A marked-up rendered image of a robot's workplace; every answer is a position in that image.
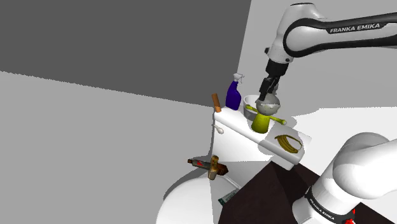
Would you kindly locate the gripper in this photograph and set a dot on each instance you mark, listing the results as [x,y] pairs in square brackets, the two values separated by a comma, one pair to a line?
[277,68]

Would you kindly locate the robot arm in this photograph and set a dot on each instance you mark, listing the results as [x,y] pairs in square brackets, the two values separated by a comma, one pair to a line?
[313,37]

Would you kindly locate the white bowl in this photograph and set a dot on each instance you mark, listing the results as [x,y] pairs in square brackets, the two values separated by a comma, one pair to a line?
[249,104]

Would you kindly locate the yellow-green figure with grey head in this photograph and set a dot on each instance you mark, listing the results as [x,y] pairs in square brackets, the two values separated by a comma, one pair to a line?
[261,122]

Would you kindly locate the blue spray bottle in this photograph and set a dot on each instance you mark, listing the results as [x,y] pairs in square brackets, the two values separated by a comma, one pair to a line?
[233,96]

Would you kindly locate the brown wooden block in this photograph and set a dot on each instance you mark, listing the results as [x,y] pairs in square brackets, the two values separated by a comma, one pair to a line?
[216,103]

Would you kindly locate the white square plate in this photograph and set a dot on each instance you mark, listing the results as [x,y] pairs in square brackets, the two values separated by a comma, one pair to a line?
[270,143]

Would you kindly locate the yellow bananas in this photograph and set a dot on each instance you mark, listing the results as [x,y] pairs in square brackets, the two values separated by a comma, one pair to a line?
[287,143]

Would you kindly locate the white toilet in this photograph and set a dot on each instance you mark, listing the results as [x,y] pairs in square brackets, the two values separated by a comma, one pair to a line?
[235,145]

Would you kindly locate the dark bottle with red label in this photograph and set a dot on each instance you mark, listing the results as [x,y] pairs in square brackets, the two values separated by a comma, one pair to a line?
[200,163]

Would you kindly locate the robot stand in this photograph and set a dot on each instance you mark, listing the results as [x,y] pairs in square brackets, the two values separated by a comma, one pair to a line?
[266,192]

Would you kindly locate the white tube with green end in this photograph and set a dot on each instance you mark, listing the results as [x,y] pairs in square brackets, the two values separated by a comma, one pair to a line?
[230,194]

